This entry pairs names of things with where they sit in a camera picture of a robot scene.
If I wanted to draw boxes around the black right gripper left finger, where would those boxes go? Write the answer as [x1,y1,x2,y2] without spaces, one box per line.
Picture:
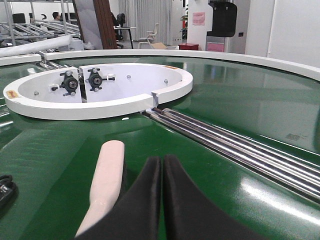
[75,156,162,240]

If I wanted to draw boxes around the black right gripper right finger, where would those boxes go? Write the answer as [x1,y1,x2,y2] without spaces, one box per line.
[162,154,263,240]

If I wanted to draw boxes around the pink hand broom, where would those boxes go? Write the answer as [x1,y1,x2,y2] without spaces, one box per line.
[75,140,125,237]

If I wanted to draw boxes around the black cable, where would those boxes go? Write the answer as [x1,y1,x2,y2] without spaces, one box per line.
[0,174,19,213]

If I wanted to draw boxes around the green conveyor belt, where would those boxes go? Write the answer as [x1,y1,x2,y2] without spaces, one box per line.
[0,56,320,240]

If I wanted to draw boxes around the white outer conveyor rim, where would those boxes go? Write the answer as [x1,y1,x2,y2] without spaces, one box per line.
[0,49,320,81]

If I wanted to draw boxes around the steel transfer rollers right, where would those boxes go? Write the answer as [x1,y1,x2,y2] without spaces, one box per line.
[142,108,320,202]

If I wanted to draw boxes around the steel transfer rollers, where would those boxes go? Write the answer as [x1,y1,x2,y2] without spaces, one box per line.
[35,51,74,71]
[142,108,320,202]

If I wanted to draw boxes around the right black bearing block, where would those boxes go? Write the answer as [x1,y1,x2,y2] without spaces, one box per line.
[87,67,103,92]

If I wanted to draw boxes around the black bearing block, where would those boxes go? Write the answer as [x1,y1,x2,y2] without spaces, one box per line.
[87,67,103,92]
[59,71,79,97]

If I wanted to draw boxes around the left black bearing block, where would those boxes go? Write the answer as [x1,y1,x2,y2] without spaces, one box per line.
[59,71,79,97]

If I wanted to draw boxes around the red box on floor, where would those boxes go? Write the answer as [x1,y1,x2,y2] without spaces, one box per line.
[178,43,199,51]

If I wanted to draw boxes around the steel transfer rollers far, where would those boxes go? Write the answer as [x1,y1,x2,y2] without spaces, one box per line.
[35,51,74,71]

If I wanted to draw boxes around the white chair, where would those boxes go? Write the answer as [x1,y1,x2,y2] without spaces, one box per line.
[138,23,159,49]

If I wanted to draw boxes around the white rolled tube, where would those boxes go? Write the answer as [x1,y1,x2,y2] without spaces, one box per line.
[0,35,72,57]

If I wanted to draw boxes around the brown wooden panel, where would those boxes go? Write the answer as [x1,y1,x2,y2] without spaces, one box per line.
[93,0,118,50]

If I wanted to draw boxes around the black water dispenser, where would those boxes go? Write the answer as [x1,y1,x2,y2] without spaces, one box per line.
[206,0,238,53]

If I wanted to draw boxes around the seated person in background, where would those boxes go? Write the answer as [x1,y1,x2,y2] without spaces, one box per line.
[52,11,61,22]

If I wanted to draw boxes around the metal roller rack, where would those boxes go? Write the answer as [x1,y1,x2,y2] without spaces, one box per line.
[0,0,81,46]

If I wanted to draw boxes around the white inner conveyor ring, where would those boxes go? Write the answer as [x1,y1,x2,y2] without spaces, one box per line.
[3,62,194,121]

